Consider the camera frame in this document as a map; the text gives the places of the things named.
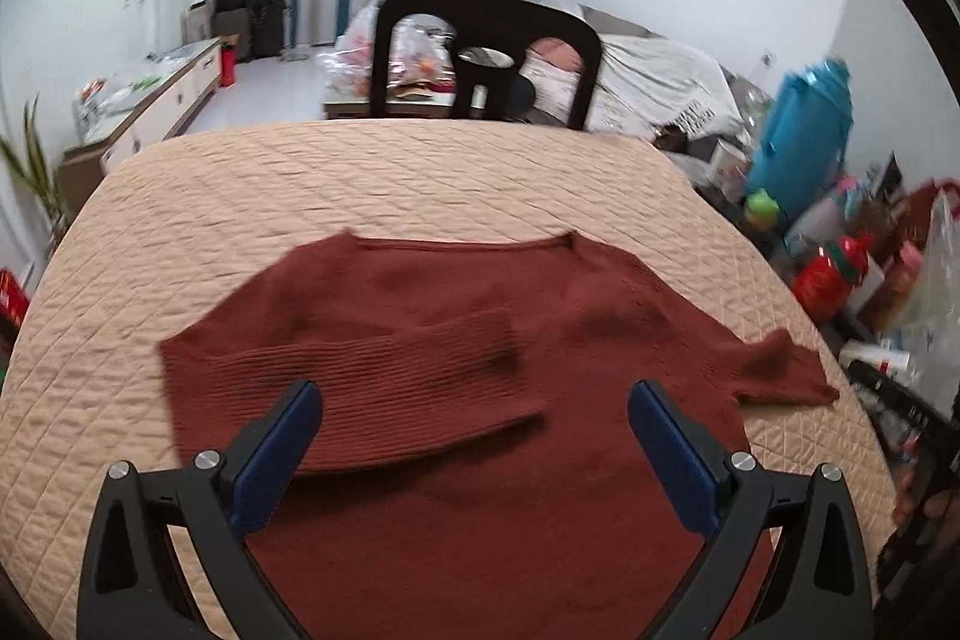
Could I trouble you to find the black backpacks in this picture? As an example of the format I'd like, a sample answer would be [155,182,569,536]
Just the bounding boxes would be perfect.
[214,0,287,60]

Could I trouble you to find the blue thermos jug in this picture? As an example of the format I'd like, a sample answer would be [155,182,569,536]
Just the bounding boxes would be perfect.
[746,56,854,229]

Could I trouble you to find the red canister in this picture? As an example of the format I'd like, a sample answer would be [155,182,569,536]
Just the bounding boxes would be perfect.
[791,235,875,322]

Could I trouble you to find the small side table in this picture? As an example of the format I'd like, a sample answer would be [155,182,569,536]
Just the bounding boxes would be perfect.
[322,85,466,121]

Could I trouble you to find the plastic bag of snacks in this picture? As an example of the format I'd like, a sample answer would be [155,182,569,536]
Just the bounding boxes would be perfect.
[315,0,458,101]

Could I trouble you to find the white low cabinet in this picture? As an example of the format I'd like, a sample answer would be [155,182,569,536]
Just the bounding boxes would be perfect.
[60,38,241,191]

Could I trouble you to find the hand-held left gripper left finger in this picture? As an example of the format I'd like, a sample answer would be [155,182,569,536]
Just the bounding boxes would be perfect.
[77,379,323,640]

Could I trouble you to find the dark red bag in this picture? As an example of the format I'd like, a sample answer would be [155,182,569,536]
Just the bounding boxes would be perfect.
[900,179,960,251]

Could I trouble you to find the green frog cup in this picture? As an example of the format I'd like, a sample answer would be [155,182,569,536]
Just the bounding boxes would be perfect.
[742,188,781,229]

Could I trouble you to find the beige quilted table cover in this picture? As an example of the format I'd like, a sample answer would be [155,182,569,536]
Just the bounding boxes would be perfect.
[0,119,901,640]

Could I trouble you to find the clear plastic bag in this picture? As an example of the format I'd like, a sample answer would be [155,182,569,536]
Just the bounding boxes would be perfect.
[892,190,960,386]

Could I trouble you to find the green potted plant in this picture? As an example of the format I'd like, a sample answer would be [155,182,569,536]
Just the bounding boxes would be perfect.
[0,96,68,251]

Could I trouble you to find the red box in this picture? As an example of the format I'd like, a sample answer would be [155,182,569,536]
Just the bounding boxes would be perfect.
[0,269,31,330]

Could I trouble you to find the black chair with cutout back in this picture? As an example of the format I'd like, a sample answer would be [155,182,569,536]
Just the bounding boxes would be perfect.
[370,0,603,131]

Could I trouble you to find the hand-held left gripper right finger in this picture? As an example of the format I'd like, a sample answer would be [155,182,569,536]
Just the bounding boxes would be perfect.
[628,379,875,640]

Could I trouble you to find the rust red knit sweater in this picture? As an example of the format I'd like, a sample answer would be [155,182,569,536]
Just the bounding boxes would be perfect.
[159,231,841,640]

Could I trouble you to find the printed white mug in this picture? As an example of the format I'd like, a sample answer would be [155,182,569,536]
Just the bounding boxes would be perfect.
[709,137,751,184]

